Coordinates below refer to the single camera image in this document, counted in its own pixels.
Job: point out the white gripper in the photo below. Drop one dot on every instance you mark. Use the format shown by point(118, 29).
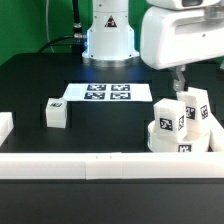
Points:
point(179, 32)

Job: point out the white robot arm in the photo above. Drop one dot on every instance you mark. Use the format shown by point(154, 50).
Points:
point(110, 39)

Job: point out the white right fence bar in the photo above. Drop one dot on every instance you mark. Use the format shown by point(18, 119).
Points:
point(216, 135)

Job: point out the white fence bar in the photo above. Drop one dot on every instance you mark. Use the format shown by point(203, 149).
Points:
point(216, 135)
point(6, 125)
point(88, 166)

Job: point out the white marker sheet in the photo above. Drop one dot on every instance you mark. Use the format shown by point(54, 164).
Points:
point(106, 92)

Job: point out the white front fence bar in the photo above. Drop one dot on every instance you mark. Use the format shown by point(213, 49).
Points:
point(88, 166)

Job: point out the white left fence bar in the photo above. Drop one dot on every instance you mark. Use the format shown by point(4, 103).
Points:
point(6, 125)

